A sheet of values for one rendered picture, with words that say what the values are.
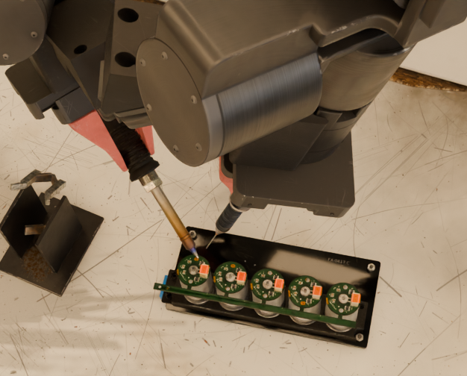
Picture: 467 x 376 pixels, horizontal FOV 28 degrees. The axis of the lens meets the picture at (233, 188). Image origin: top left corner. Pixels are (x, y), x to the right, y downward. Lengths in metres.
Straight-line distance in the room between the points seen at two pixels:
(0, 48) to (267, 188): 0.17
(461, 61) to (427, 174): 0.12
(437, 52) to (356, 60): 0.46
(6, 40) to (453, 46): 0.46
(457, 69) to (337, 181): 0.38
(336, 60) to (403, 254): 0.38
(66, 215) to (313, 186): 0.30
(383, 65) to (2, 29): 0.22
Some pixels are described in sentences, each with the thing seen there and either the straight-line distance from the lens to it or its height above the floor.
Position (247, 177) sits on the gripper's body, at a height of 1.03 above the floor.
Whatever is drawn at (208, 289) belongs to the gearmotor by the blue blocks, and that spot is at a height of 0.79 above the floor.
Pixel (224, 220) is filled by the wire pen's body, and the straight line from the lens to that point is 0.62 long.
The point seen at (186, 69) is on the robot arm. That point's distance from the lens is 0.37.
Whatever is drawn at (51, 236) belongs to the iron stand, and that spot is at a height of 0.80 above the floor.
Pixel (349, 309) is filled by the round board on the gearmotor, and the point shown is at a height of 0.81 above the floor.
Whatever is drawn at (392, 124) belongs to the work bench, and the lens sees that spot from 0.82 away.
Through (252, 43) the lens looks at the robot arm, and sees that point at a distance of 0.36.
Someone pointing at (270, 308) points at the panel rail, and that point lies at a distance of 0.68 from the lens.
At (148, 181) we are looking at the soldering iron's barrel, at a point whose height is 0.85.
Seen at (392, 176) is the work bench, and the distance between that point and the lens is 0.80.
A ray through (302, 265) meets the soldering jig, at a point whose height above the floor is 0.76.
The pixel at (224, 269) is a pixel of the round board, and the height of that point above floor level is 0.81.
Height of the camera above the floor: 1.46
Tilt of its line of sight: 65 degrees down
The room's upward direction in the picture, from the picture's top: 7 degrees counter-clockwise
